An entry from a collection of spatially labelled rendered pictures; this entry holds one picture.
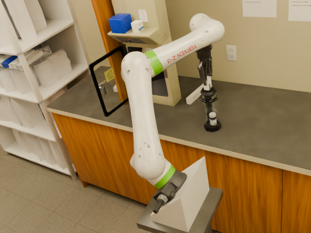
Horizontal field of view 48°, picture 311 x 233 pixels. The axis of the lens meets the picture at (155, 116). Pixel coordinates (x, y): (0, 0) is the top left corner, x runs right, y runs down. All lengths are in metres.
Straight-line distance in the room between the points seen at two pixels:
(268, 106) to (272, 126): 0.21
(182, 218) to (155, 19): 1.17
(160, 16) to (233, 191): 1.15
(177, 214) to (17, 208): 2.24
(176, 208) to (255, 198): 0.80
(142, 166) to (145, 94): 0.29
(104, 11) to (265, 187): 1.45
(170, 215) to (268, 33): 1.34
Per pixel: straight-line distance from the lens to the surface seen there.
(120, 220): 3.01
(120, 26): 2.17
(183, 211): 1.53
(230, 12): 2.40
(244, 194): 2.24
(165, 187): 1.56
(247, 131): 2.11
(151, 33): 2.09
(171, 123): 2.25
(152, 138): 1.39
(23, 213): 3.48
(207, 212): 1.69
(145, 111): 1.39
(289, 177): 2.01
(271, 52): 2.42
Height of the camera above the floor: 2.24
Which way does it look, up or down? 34 degrees down
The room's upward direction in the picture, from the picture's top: 13 degrees counter-clockwise
